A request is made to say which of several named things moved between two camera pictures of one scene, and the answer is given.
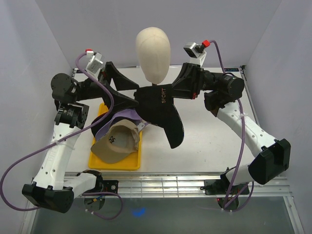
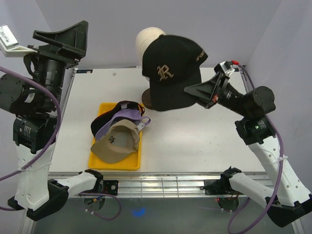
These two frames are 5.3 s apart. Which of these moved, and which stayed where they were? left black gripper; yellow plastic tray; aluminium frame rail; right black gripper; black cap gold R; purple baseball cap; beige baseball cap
Moved: left black gripper; right black gripper; black cap gold R
Stayed: yellow plastic tray; beige baseball cap; aluminium frame rail; purple baseball cap
